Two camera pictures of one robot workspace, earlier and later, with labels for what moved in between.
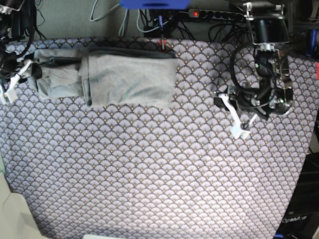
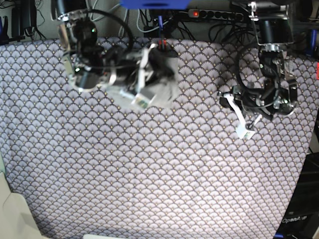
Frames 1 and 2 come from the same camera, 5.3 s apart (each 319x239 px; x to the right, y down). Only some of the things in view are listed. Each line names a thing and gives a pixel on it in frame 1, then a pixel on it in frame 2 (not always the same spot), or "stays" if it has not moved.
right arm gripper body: [30, 70] → [137, 74]
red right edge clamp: [317, 70] stays
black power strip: [215, 14] stays
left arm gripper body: [246, 105] stays
